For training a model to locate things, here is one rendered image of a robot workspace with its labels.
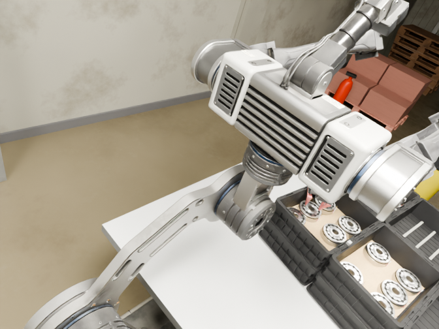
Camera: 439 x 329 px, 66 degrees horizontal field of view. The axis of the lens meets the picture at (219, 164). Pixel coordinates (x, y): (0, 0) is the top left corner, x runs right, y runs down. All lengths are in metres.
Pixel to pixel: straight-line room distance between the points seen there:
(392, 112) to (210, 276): 3.91
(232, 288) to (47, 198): 1.51
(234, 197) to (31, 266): 1.48
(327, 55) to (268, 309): 0.94
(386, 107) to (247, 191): 4.10
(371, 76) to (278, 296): 4.20
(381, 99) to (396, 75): 0.44
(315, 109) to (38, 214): 1.97
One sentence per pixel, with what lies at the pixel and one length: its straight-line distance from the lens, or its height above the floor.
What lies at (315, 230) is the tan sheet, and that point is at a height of 0.83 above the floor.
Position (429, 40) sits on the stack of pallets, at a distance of 7.33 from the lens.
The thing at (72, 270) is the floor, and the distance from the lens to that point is 2.14.
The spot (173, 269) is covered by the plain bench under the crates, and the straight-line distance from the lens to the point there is 1.33.
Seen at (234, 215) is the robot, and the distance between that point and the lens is 0.93.
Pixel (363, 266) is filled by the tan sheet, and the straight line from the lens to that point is 1.54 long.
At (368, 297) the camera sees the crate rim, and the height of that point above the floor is 0.92.
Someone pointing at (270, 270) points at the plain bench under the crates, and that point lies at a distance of 1.46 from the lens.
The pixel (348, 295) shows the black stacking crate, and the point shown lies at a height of 0.85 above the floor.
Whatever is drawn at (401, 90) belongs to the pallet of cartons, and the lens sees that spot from 5.17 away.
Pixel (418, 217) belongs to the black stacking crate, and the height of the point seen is 0.84.
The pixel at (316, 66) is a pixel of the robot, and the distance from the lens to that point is 0.74.
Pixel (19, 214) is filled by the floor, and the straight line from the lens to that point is 2.41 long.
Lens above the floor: 1.80
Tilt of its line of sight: 37 degrees down
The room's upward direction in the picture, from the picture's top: 20 degrees clockwise
